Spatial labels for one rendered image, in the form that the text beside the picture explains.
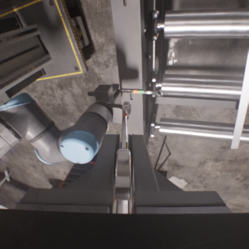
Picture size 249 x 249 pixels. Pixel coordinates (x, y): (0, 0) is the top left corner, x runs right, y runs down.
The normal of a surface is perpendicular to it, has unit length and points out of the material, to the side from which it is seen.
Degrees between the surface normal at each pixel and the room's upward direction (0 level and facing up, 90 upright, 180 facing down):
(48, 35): 0
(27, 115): 68
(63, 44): 0
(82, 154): 5
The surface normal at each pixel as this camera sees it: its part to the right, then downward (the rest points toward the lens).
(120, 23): -0.25, 0.62
